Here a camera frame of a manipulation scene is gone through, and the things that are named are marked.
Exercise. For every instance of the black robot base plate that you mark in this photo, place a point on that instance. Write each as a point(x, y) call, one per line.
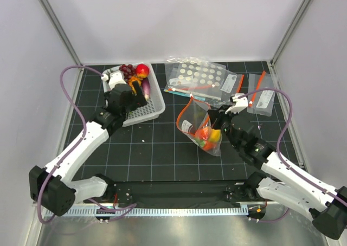
point(182, 194)

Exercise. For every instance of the purple toy grape bunch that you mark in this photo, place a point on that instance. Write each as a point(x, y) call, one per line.
point(128, 70)

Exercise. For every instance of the white perforated plastic basket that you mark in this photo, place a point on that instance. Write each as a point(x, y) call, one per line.
point(155, 104)

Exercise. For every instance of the purple toy eggplant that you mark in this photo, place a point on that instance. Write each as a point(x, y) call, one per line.
point(146, 88)

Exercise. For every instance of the black grid cutting mat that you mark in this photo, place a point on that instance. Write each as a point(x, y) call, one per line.
point(157, 151)

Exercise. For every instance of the orange toy pineapple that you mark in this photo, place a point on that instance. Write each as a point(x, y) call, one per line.
point(134, 80)

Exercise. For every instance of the zip bag orange zipper middle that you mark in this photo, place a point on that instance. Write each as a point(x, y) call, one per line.
point(229, 84)

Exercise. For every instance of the red yellow toy apple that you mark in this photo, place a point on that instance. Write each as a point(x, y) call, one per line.
point(142, 71)

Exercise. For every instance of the zip bag orange zipper right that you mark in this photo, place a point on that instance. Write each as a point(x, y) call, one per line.
point(261, 102)

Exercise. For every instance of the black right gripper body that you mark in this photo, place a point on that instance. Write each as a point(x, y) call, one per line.
point(223, 121)

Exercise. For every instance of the left aluminium frame post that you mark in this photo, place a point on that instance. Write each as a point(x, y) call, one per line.
point(59, 30)

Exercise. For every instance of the yellow toy lemon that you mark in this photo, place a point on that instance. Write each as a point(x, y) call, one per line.
point(215, 136)

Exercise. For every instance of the clear zip bag orange zipper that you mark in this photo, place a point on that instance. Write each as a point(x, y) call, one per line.
point(194, 116)

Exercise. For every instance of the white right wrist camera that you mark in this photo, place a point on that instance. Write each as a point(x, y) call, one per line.
point(239, 103)

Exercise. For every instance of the zip bag with dotted sheet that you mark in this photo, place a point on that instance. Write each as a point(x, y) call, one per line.
point(194, 77)

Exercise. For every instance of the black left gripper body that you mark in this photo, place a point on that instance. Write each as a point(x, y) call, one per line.
point(134, 105)

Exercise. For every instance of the slotted metal cable duct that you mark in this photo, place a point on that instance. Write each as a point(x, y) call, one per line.
point(94, 211)

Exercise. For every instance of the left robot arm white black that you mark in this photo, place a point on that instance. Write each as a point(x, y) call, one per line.
point(52, 186)

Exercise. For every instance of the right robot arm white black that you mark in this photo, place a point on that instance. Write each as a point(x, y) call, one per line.
point(281, 180)

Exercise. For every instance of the orange toy carrot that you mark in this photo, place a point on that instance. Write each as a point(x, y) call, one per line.
point(209, 146)

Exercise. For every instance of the right aluminium frame post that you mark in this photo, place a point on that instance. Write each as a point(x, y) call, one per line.
point(299, 15)

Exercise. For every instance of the aluminium frame post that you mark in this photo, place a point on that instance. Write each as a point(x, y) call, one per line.
point(299, 15)
point(59, 30)

